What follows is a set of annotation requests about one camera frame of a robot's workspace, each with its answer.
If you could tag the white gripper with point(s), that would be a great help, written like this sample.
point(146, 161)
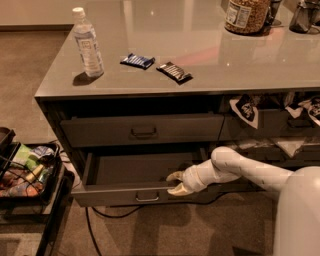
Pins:
point(192, 179)

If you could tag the grey drawer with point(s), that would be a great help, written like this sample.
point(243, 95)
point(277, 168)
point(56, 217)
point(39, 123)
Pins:
point(271, 123)
point(134, 130)
point(131, 178)
point(275, 155)

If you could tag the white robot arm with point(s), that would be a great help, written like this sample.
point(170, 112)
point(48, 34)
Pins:
point(297, 227)

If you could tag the grey drawer cabinet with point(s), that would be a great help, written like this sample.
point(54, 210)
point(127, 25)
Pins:
point(190, 34)

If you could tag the black white snack bag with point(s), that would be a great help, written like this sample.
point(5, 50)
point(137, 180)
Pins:
point(244, 107)

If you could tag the dark brown candy bar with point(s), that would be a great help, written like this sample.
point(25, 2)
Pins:
point(174, 72)

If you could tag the white plastic bag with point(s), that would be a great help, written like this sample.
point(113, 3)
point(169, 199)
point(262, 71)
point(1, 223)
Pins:
point(290, 145)

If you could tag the blue candy bar wrapper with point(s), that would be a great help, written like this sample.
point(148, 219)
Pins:
point(138, 61)

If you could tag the clear plastic water bottle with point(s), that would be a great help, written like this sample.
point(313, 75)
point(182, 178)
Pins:
point(85, 36)

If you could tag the green snack bag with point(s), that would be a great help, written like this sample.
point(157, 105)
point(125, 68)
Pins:
point(33, 160)

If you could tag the large nut jar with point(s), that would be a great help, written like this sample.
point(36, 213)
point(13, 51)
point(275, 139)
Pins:
point(246, 16)

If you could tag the black stand on counter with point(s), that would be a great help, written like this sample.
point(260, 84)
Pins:
point(272, 11)

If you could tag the dark glass container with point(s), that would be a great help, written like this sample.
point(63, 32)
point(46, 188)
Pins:
point(304, 16)

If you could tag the black wire basket cart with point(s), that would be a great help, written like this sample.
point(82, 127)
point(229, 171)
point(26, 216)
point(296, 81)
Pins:
point(30, 212)

